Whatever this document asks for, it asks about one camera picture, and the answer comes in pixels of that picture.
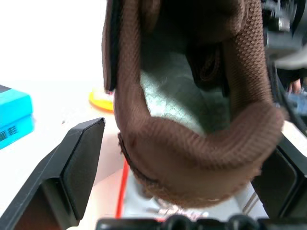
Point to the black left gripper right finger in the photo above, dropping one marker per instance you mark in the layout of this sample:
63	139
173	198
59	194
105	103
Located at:
287	187

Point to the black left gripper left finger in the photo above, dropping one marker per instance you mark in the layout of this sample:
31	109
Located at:
72	167

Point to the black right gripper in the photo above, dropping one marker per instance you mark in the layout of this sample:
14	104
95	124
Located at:
280	21

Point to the brown mesh shoe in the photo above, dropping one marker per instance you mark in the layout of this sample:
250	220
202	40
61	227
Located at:
182	153

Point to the yellow round object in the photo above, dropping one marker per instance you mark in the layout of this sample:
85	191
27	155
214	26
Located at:
102	101

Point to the blue cardboard box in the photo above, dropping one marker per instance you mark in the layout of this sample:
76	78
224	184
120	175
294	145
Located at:
12	115

